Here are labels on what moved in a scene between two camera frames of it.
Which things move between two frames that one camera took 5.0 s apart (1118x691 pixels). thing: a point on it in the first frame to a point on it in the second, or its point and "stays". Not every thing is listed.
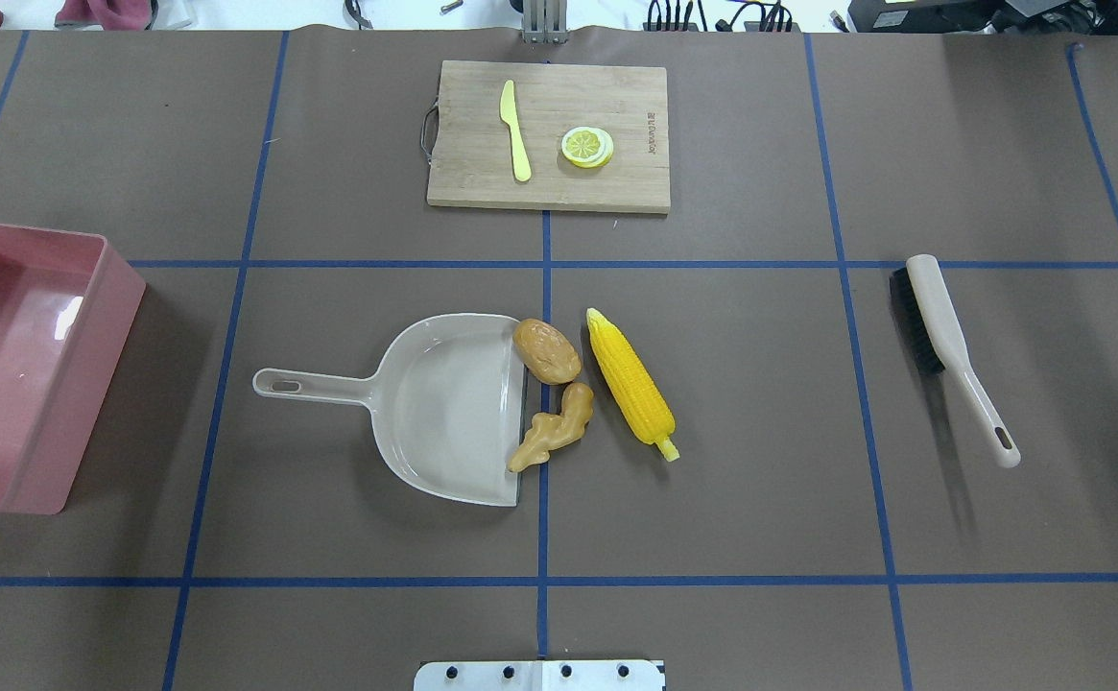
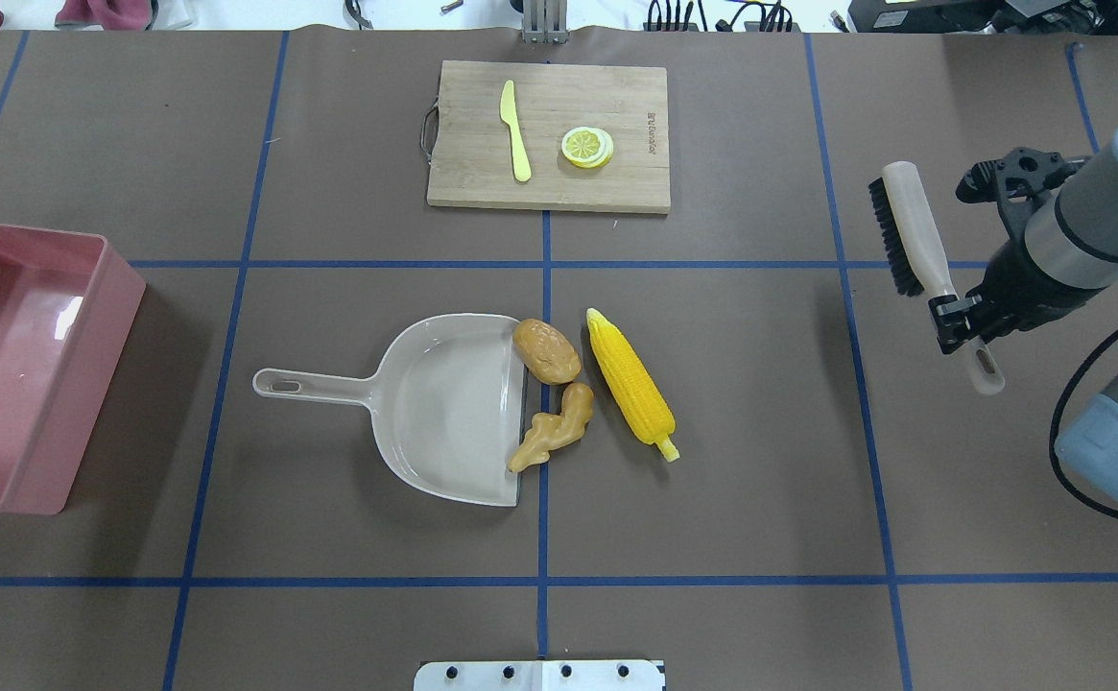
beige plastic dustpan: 447,399 stays
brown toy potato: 546,351 stays
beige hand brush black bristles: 935,334 to 919,262
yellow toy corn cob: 633,388 stays
